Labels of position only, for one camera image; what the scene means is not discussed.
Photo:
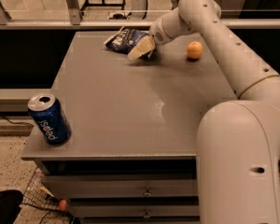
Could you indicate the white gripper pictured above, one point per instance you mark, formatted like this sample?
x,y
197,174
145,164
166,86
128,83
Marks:
x,y
157,34

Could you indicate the blue potato chip bag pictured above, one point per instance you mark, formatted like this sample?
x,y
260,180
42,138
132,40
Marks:
x,y
124,40

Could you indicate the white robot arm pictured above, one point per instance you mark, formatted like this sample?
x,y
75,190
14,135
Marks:
x,y
238,142

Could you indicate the blue pepsi can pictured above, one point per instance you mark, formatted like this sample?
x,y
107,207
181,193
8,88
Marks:
x,y
46,110

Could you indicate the orange fruit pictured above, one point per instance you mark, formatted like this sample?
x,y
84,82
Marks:
x,y
194,50

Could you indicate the grey drawer cabinet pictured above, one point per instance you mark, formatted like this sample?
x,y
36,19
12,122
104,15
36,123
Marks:
x,y
130,117

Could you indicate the metal window railing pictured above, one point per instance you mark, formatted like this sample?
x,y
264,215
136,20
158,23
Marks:
x,y
92,14

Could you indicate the upper grey drawer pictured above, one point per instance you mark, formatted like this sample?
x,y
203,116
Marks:
x,y
120,186

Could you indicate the grey drawer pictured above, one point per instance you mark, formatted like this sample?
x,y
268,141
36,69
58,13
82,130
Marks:
x,y
120,186
138,208

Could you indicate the lower grey drawer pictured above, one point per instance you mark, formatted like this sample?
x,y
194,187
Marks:
x,y
138,208

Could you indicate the small orange ball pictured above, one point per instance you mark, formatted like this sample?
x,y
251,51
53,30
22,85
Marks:
x,y
62,205

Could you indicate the black object on floor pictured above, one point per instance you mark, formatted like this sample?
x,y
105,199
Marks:
x,y
10,201

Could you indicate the wire mesh basket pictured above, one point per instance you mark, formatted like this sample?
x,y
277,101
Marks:
x,y
37,195

